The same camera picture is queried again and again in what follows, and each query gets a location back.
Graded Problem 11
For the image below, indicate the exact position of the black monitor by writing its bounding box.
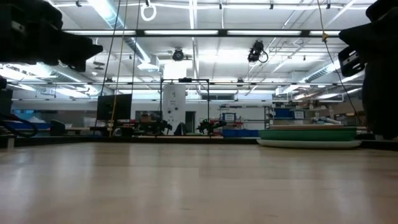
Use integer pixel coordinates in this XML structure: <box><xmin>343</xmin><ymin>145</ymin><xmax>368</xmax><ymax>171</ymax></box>
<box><xmin>96</xmin><ymin>93</ymin><xmax>133</xmax><ymax>122</ymax></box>

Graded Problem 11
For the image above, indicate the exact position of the large teal plastic plate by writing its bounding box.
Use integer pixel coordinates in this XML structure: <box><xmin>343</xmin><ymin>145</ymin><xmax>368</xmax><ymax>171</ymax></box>
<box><xmin>257</xmin><ymin>129</ymin><xmax>358</xmax><ymax>142</ymax></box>

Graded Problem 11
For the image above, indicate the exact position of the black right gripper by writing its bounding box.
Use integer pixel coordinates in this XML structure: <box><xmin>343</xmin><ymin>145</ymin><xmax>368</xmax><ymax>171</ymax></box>
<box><xmin>338</xmin><ymin>0</ymin><xmax>398</xmax><ymax>140</ymax></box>

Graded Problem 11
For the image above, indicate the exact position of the black overhead camera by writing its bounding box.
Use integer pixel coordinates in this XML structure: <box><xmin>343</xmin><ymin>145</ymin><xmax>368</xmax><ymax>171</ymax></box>
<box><xmin>172</xmin><ymin>48</ymin><xmax>185</xmax><ymax>62</ymax></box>

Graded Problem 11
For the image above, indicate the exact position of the overhead light bar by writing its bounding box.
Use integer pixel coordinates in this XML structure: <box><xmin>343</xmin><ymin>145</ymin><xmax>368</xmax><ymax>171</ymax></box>
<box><xmin>61</xmin><ymin>29</ymin><xmax>343</xmax><ymax>38</ymax></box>

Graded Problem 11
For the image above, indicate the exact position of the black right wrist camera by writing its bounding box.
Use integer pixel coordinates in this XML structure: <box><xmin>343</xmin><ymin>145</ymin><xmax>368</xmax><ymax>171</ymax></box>
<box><xmin>338</xmin><ymin>45</ymin><xmax>366</xmax><ymax>78</ymax></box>

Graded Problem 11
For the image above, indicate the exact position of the hanging yellow cable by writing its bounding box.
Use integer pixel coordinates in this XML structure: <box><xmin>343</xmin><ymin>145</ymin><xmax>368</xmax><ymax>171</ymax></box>
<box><xmin>108</xmin><ymin>0</ymin><xmax>129</xmax><ymax>138</ymax></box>

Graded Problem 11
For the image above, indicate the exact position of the looped black cable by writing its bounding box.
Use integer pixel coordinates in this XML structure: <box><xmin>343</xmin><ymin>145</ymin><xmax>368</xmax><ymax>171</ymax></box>
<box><xmin>0</xmin><ymin>112</ymin><xmax>39</xmax><ymax>139</ymax></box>

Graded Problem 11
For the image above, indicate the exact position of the black camera with cable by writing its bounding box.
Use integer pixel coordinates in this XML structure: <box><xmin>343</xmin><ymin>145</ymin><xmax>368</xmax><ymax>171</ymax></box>
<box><xmin>247</xmin><ymin>39</ymin><xmax>269</xmax><ymax>64</ymax></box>

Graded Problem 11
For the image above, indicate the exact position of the white hanging ring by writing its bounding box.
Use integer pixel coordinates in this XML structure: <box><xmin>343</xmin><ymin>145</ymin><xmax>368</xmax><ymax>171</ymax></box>
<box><xmin>140</xmin><ymin>2</ymin><xmax>157</xmax><ymax>22</ymax></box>

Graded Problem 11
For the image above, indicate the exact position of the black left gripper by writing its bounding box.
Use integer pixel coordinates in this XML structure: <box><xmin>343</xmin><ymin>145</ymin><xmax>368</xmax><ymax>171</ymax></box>
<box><xmin>0</xmin><ymin>0</ymin><xmax>104</xmax><ymax>72</ymax></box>

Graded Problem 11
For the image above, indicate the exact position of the blue storage bin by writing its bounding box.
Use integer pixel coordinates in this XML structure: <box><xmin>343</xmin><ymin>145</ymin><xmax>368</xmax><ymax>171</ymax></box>
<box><xmin>221</xmin><ymin>128</ymin><xmax>261</xmax><ymax>138</ymax></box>

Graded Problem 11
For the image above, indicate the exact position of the white cabinet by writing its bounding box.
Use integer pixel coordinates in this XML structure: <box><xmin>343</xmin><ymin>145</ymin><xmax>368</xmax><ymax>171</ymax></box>
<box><xmin>162</xmin><ymin>83</ymin><xmax>187</xmax><ymax>136</ymax></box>

